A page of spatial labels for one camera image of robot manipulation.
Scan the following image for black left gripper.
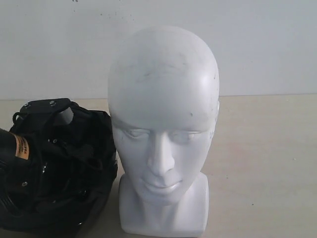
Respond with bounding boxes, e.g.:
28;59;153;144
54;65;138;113
14;128;100;219

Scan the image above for black helmet with tinted visor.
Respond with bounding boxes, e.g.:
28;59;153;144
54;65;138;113
0;98;118;235

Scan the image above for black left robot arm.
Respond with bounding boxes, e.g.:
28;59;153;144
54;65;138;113
0;130;101;220

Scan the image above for white mannequin head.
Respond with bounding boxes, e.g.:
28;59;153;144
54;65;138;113
108;26;219;238

